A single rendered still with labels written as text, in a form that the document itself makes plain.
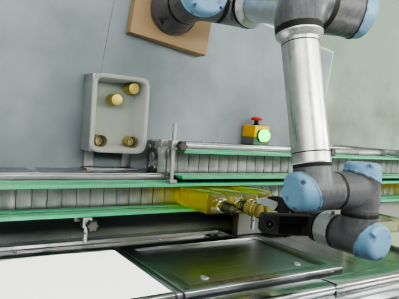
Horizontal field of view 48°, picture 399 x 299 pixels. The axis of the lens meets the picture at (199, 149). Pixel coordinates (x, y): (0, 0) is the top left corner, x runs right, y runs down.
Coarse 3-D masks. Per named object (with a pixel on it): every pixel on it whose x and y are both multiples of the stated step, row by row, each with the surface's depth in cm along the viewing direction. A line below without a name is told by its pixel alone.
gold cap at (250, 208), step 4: (244, 204) 118; (248, 204) 117; (252, 204) 116; (256, 204) 115; (244, 208) 118; (248, 208) 116; (252, 208) 115; (256, 208) 115; (260, 208) 116; (248, 212) 117; (252, 212) 115; (256, 212) 115; (260, 212) 116; (256, 216) 115
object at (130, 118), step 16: (96, 80) 124; (112, 80) 130; (128, 80) 129; (144, 80) 132; (96, 96) 125; (128, 96) 137; (144, 96) 133; (96, 112) 132; (112, 112) 135; (128, 112) 138; (144, 112) 133; (96, 128) 132; (112, 128) 135; (128, 128) 138; (144, 128) 133; (112, 144) 136; (144, 144) 134
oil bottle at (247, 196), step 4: (224, 188) 136; (228, 188) 136; (232, 188) 137; (240, 192) 129; (244, 192) 130; (248, 192) 130; (244, 196) 126; (248, 196) 125; (252, 196) 126; (256, 196) 127; (244, 200) 125; (248, 200) 125; (252, 200) 125; (240, 212) 127; (244, 212) 126
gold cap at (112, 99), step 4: (108, 96) 133; (112, 96) 130; (116, 96) 130; (120, 96) 131; (108, 100) 132; (112, 100) 130; (116, 100) 131; (120, 100) 131; (112, 104) 132; (116, 104) 131
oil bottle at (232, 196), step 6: (198, 186) 135; (204, 186) 134; (210, 186) 134; (216, 186) 135; (222, 192) 125; (228, 192) 125; (234, 192) 125; (228, 198) 122; (234, 198) 122; (240, 198) 123
